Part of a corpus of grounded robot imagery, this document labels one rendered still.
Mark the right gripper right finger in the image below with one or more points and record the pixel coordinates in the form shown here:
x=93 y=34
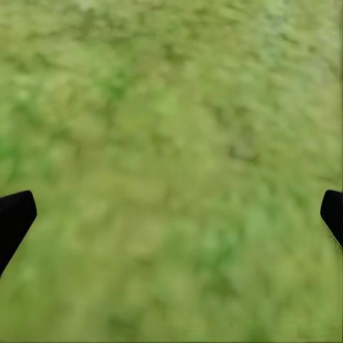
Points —
x=332 y=213

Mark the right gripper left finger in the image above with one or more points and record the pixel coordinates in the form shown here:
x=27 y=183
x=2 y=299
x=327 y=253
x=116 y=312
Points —
x=17 y=212

